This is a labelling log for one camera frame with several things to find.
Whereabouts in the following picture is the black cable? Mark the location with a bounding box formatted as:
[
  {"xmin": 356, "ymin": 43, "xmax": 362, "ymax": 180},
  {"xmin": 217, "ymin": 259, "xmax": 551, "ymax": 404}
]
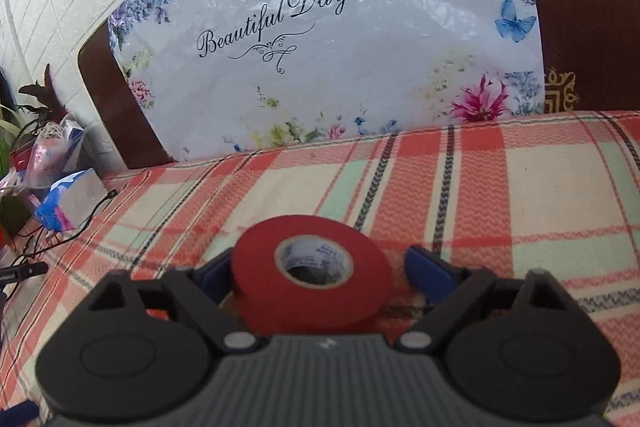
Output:
[{"xmin": 12, "ymin": 189, "xmax": 119, "ymax": 260}]

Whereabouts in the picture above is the dark-leaved plant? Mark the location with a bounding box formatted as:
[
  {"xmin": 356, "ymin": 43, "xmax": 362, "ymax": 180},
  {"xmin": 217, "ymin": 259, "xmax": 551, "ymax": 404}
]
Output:
[{"xmin": 0, "ymin": 63, "xmax": 68, "ymax": 142}]

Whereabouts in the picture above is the floral plastic bag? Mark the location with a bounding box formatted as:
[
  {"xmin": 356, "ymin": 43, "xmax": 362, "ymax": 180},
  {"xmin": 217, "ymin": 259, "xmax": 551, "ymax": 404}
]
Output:
[{"xmin": 107, "ymin": 0, "xmax": 546, "ymax": 160}]

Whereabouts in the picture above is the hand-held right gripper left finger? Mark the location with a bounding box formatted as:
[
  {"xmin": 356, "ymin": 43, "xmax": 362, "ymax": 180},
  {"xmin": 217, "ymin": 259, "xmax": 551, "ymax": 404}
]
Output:
[{"xmin": 85, "ymin": 248, "xmax": 263, "ymax": 354}]

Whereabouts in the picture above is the red tape roll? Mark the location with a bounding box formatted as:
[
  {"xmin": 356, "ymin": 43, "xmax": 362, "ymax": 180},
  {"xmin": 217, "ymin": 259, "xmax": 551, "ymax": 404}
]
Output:
[{"xmin": 231, "ymin": 215, "xmax": 393, "ymax": 337}]

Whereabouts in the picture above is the plaid blanket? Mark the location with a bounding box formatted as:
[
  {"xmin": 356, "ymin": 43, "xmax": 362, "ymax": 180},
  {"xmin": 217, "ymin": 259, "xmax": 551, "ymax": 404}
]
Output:
[{"xmin": 0, "ymin": 109, "xmax": 640, "ymax": 427}]

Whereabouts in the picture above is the clear pink plastic bag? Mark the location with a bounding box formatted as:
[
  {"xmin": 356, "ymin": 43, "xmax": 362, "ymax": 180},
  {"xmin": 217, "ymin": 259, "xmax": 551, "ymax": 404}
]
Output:
[{"xmin": 24, "ymin": 114, "xmax": 87, "ymax": 190}]

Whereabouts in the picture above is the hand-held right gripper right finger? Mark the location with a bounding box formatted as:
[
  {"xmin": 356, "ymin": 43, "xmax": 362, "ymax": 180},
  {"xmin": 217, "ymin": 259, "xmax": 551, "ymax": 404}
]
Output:
[{"xmin": 395, "ymin": 246, "xmax": 578, "ymax": 353}]

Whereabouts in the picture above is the black pen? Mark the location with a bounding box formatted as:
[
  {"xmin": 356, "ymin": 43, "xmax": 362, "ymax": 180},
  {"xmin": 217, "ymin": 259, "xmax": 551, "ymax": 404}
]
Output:
[{"xmin": 0, "ymin": 261, "xmax": 49, "ymax": 284}]

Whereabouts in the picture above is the blue white tissue packet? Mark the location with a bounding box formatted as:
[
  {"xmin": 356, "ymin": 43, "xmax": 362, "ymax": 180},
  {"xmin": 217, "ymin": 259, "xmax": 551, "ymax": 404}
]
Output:
[{"xmin": 34, "ymin": 168, "xmax": 109, "ymax": 234}]

